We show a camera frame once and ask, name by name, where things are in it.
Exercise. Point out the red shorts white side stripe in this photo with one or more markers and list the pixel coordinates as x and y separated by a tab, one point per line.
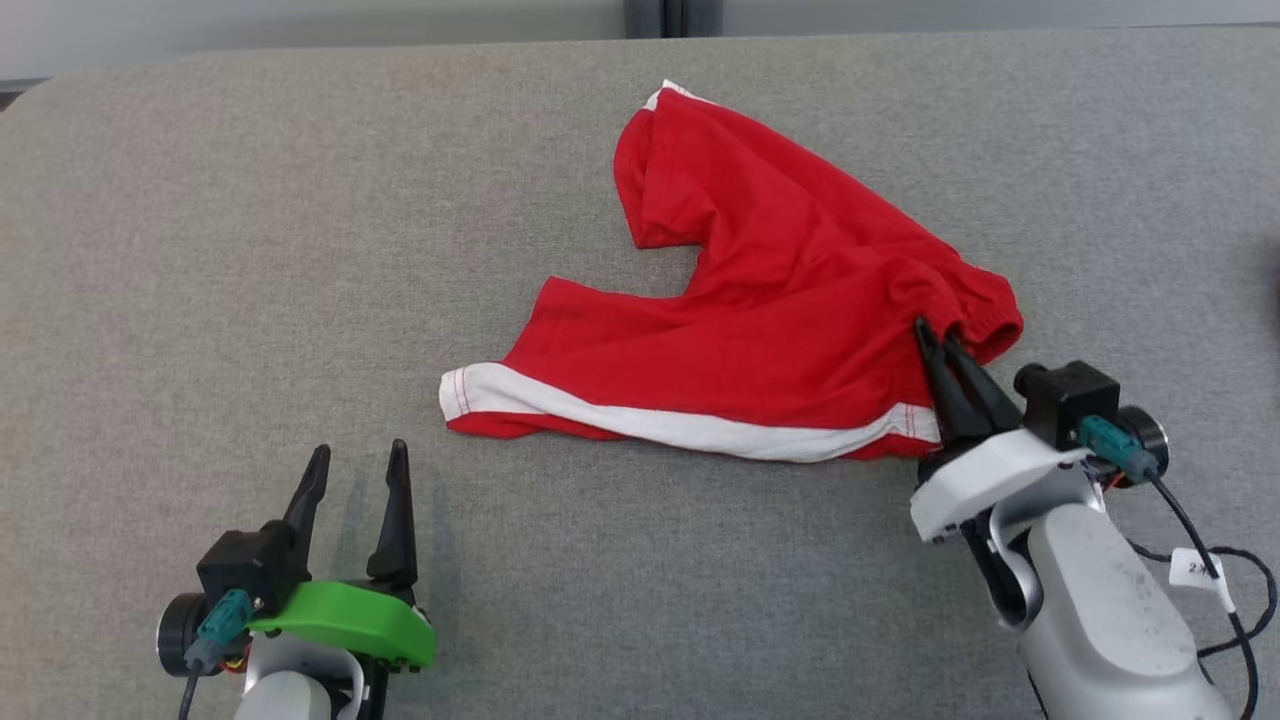
780	300

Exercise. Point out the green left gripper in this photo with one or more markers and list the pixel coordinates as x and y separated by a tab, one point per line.
360	620

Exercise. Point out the teal camera connector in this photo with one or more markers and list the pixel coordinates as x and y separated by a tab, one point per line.
222	620
1110	440

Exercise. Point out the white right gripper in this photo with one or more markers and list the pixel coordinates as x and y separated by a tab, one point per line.
990	480

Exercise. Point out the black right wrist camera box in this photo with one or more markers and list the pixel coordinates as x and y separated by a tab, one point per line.
1065	395

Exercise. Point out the teal left camera connector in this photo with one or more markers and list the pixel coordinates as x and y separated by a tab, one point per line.
222	620

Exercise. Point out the grey fabric sofa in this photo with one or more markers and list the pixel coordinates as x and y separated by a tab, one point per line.
300	250

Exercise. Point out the grey door frame post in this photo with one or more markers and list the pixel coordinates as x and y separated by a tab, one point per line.
672	18

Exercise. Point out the teal right camera connector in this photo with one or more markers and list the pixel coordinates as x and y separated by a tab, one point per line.
1110	440

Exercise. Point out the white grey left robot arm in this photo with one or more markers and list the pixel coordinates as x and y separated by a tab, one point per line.
285	700

